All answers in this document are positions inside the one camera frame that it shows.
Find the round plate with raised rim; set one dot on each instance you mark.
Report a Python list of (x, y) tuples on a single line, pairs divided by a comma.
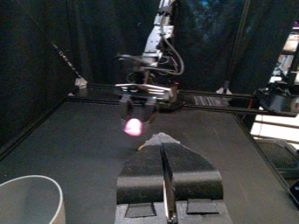
[(27, 201)]

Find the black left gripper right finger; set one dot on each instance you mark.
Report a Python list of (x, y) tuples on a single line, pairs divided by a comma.
[(194, 178)]

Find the pink ball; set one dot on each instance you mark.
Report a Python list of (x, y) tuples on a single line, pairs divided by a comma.
[(133, 127)]

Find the black device base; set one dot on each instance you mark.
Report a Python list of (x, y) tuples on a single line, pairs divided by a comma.
[(278, 100)]

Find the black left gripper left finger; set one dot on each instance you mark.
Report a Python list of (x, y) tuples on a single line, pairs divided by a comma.
[(141, 178)]

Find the white corner bracket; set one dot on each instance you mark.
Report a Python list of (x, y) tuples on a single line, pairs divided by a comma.
[(81, 83), (225, 90)]

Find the black cloth curtain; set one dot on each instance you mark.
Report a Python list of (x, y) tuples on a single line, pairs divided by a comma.
[(35, 43)]

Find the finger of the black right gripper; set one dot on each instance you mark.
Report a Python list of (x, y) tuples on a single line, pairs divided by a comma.
[(126, 108), (150, 110)]

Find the black vertical frame post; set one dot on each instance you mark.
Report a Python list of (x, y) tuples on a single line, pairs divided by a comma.
[(237, 43)]

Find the black aluminium frame rail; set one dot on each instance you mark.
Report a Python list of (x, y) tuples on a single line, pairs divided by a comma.
[(31, 129), (265, 154), (218, 102)]

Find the black ridged foot mat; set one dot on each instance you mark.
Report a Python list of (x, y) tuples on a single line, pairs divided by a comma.
[(278, 156)]

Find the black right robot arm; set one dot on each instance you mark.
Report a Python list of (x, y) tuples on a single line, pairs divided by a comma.
[(156, 35)]

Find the thin black diagonal strut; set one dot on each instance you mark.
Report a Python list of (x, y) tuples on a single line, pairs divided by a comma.
[(66, 59)]

